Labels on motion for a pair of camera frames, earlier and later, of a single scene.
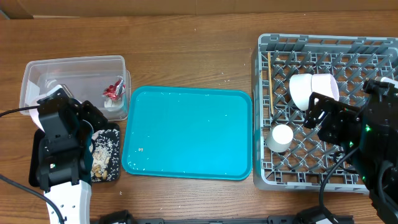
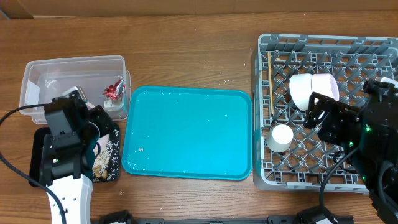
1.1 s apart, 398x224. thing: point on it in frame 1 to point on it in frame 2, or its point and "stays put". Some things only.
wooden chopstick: [268, 57] stays put
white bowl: [300, 86] stays put
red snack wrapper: [115, 91] stays put
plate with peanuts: [34, 112] to [102, 142]
